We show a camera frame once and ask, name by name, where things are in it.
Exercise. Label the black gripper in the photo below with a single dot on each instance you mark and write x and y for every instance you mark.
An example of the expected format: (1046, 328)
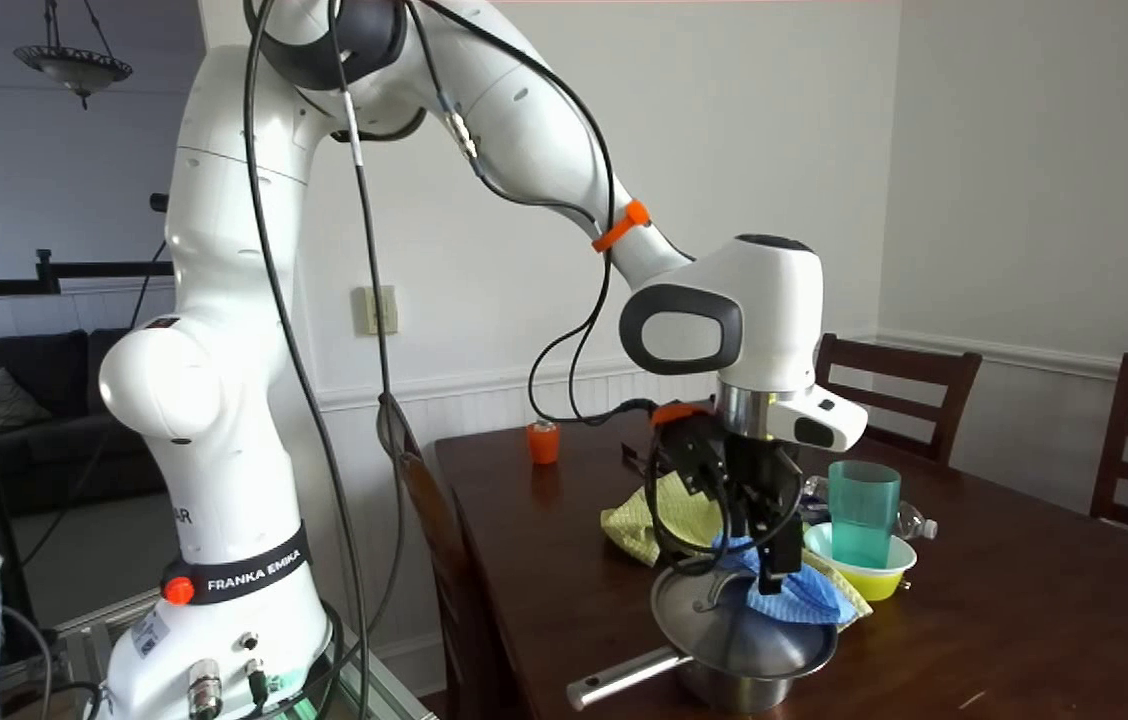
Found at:
(726, 467)

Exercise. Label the blue cloth towel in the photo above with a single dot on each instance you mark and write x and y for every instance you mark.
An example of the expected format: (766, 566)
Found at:
(805, 603)

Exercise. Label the steel pot lid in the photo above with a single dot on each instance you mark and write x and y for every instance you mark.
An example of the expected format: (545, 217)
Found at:
(738, 640)

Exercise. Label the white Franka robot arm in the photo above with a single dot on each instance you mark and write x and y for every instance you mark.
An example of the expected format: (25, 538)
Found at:
(228, 402)

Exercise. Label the metal robot base platform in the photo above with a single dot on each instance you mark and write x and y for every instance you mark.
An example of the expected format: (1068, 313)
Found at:
(378, 687)

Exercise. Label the green cloth towel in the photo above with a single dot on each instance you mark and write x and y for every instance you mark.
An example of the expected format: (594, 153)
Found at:
(629, 526)

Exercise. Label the teal plastic cup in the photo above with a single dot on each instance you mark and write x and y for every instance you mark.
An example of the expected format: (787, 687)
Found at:
(864, 513)

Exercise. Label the yellow bowl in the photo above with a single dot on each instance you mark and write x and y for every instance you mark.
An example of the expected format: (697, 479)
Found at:
(876, 580)

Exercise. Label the small orange bottle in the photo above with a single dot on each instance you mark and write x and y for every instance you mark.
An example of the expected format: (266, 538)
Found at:
(545, 446)

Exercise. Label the dark sofa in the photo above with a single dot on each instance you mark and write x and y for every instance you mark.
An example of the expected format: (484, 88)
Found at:
(44, 462)

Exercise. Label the grey sofa cushion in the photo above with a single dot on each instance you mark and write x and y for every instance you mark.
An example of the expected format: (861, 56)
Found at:
(6, 402)

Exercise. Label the black horizontal bar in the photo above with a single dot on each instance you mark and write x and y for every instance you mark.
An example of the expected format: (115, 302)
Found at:
(6, 280)

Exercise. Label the hanging ceiling lamp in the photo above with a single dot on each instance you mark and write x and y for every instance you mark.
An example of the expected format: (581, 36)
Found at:
(74, 65)

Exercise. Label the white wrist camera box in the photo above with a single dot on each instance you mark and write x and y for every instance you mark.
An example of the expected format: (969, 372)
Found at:
(835, 421)

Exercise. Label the cream wall switch plate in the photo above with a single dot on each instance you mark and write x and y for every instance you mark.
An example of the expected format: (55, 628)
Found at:
(374, 309)

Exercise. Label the black camera on stand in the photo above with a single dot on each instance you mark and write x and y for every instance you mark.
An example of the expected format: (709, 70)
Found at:
(158, 201)

